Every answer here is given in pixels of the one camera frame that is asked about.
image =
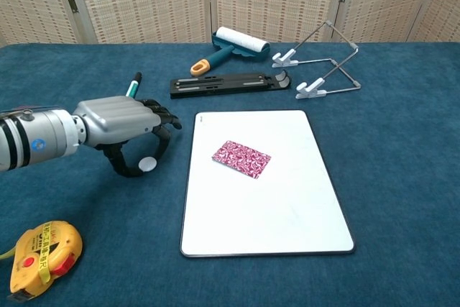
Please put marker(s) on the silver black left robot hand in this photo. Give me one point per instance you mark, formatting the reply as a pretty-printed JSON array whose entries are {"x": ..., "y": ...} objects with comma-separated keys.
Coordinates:
[{"x": 115, "y": 120}]

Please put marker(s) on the white round magnet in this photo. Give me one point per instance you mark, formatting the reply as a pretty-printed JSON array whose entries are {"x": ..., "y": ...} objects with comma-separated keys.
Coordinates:
[{"x": 147, "y": 164}]

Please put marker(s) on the pink patterned card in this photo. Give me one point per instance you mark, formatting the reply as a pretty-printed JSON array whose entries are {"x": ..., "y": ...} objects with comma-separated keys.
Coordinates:
[{"x": 240, "y": 159}]

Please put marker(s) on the green white marker pen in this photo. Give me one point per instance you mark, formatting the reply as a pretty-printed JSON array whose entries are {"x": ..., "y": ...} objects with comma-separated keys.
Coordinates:
[{"x": 133, "y": 86}]

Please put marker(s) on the black folding stand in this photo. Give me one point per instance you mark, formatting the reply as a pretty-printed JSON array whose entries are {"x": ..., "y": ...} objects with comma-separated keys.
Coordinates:
[{"x": 223, "y": 84}]

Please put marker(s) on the teal lint roller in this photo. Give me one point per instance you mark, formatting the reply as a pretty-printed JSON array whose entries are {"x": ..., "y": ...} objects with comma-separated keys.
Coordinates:
[{"x": 240, "y": 42}]

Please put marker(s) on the yellow tape measure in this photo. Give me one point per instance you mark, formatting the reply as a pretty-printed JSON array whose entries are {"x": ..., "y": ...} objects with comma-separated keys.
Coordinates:
[{"x": 39, "y": 260}]

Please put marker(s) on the white magnetic board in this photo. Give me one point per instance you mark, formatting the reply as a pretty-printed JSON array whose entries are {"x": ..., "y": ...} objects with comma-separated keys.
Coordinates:
[{"x": 287, "y": 206}]

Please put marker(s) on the blue table cloth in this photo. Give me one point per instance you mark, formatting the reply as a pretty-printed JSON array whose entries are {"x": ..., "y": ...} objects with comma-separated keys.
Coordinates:
[{"x": 395, "y": 177}]

